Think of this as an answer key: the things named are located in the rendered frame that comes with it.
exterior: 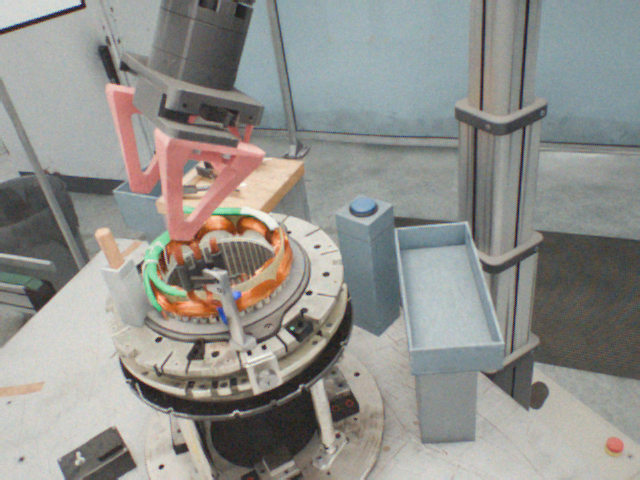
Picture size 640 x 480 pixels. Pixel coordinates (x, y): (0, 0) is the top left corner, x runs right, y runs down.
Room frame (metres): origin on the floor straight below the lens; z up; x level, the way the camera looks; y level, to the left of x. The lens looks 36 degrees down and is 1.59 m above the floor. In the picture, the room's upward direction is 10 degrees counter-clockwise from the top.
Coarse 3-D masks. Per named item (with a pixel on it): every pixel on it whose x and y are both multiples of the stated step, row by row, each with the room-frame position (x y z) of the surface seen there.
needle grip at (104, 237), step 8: (96, 232) 0.60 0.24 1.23; (104, 232) 0.59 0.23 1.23; (104, 240) 0.59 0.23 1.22; (112, 240) 0.59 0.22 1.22; (104, 248) 0.59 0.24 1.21; (112, 248) 0.59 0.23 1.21; (112, 256) 0.59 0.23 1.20; (120, 256) 0.60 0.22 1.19; (112, 264) 0.59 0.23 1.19; (120, 264) 0.59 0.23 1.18
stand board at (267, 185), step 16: (272, 160) 1.02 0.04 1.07; (288, 160) 1.01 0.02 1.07; (192, 176) 1.01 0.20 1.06; (256, 176) 0.97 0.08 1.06; (272, 176) 0.96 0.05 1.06; (288, 176) 0.95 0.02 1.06; (240, 192) 0.92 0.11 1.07; (256, 192) 0.91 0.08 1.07; (272, 192) 0.90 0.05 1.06; (160, 208) 0.93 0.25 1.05; (256, 208) 0.86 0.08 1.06; (272, 208) 0.88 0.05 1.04
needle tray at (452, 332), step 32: (448, 224) 0.72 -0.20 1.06; (416, 256) 0.71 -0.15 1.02; (448, 256) 0.70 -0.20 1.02; (416, 288) 0.64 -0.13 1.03; (448, 288) 0.63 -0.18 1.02; (480, 288) 0.60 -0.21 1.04; (416, 320) 0.58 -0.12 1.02; (448, 320) 0.57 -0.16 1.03; (480, 320) 0.56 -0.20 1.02; (416, 352) 0.49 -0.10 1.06; (448, 352) 0.49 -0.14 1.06; (480, 352) 0.48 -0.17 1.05; (416, 384) 0.63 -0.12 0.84; (448, 384) 0.56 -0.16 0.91; (448, 416) 0.56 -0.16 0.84
